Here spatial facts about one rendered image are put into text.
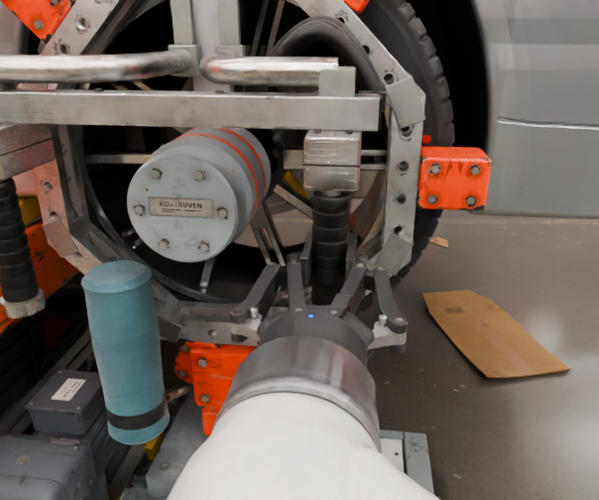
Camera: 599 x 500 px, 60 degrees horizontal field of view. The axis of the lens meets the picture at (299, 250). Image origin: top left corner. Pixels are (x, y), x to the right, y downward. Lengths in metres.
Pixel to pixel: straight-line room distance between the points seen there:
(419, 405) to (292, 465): 1.45
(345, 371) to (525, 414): 1.45
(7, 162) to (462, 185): 0.52
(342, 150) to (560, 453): 1.29
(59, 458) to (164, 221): 0.50
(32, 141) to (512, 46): 0.67
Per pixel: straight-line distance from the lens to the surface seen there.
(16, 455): 1.00
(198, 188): 0.58
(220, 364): 0.85
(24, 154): 0.60
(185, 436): 1.22
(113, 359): 0.75
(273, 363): 0.28
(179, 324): 0.84
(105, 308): 0.71
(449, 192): 0.71
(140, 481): 1.23
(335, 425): 0.25
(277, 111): 0.49
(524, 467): 1.55
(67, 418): 1.03
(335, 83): 0.48
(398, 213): 0.71
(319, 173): 0.47
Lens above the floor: 1.04
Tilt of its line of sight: 23 degrees down
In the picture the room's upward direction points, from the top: straight up
